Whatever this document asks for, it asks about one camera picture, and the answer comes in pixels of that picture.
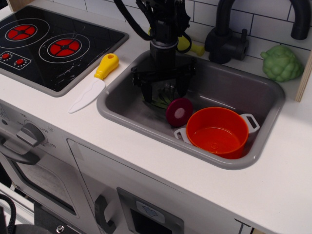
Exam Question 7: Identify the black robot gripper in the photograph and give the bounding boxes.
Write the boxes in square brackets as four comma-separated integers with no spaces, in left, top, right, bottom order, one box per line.
[131,41,196,102]

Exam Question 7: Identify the purple toy beet half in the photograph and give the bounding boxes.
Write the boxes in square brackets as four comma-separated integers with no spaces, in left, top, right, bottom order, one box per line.
[142,83,194,128]

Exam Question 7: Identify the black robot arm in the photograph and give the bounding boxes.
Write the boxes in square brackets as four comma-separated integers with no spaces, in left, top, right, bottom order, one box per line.
[115,0,196,102]

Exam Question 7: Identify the grey plastic sink basin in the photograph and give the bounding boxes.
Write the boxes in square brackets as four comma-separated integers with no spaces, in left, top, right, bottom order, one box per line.
[97,52,285,170]

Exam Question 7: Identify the orange toy pot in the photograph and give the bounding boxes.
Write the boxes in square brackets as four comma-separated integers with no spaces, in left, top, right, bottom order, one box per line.
[174,107,260,159]

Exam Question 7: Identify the yellow green oil bottle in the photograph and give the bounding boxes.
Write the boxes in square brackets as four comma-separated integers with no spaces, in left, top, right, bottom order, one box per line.
[148,26,206,58]

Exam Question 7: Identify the black toy faucet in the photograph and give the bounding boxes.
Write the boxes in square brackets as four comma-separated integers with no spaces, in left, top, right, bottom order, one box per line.
[204,0,312,64]

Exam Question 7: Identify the black toy stove top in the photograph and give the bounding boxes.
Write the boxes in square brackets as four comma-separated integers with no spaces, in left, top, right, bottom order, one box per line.
[0,6,129,97]

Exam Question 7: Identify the green toy artichoke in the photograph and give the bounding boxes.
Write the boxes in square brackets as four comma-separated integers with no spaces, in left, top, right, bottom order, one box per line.
[260,45,304,82]

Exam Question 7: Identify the dishwasher control panel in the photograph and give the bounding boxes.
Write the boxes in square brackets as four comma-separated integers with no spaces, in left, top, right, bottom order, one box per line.
[117,187,184,234]

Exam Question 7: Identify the wooden side panel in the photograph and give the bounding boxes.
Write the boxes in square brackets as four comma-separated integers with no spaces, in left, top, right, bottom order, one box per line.
[295,51,312,102]

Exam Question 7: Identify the grey oven knob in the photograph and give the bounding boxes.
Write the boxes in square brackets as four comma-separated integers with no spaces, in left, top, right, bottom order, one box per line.
[16,123,45,147]

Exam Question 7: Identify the toy oven door window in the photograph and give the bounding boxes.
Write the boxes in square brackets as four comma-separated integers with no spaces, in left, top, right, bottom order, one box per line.
[9,156,77,216]

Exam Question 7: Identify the yellow handled toy knife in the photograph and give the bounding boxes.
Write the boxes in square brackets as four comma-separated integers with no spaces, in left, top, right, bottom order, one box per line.
[68,53,119,114]

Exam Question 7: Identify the black cabinet door handle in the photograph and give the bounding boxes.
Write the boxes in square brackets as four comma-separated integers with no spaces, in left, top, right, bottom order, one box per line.
[94,195,116,234]

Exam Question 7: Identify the grey oven door handle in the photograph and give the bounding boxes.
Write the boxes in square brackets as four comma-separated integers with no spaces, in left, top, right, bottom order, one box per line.
[0,136,40,165]

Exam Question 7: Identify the black braided cable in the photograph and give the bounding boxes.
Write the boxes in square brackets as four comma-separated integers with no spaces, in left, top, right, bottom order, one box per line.
[0,194,17,234]

